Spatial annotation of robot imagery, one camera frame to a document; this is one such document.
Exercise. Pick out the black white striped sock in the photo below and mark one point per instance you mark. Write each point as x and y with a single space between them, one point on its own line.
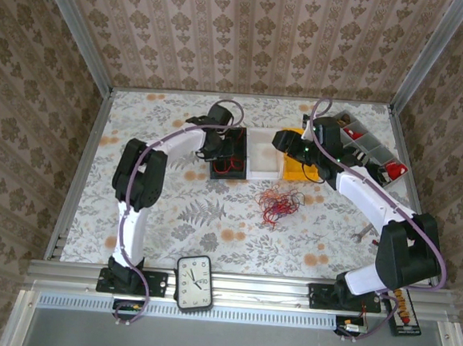
362 157

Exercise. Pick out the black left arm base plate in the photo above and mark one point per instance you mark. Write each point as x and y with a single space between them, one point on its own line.
154 283

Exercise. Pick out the small black electronics module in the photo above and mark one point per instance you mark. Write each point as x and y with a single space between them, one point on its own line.
351 327

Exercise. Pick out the wide aluminium mounting rail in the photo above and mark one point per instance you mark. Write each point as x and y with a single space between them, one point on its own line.
254 289

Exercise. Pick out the small red object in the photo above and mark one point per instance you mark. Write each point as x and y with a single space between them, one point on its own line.
396 168
353 132

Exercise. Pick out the thin aluminium table rail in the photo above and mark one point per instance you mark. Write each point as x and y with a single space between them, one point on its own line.
182 91

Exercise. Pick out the small brown objects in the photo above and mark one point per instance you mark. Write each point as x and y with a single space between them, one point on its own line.
344 119

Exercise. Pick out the white plastic bin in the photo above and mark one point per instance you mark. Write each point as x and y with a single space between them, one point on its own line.
263 155

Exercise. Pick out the aluminium table side rail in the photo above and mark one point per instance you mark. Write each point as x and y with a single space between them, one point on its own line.
407 146
89 146

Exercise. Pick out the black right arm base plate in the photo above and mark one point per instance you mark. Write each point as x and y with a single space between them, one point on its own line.
320 296

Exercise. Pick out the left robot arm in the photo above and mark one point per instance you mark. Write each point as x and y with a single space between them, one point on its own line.
139 174

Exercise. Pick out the black framed white clock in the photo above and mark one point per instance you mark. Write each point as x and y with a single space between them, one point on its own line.
194 284

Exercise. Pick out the grey compartment organizer tray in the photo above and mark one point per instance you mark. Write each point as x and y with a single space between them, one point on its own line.
372 141

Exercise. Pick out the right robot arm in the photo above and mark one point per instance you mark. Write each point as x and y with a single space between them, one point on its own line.
405 255

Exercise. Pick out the small metal wrench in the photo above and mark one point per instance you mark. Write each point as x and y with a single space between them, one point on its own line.
362 234

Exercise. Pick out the small green circuit board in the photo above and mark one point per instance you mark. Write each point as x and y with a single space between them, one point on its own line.
130 307

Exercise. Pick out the black plastic bin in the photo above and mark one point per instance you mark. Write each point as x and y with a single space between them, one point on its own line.
241 143

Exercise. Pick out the aluminium frame post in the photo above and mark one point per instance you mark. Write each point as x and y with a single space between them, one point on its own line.
79 29
429 56

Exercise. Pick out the floral table cover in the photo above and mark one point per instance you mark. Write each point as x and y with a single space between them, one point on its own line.
211 227

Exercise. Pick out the black board orange connectors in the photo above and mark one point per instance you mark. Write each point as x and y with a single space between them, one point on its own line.
405 315

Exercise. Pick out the yellow plastic bin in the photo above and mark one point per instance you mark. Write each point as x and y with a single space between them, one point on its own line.
295 172

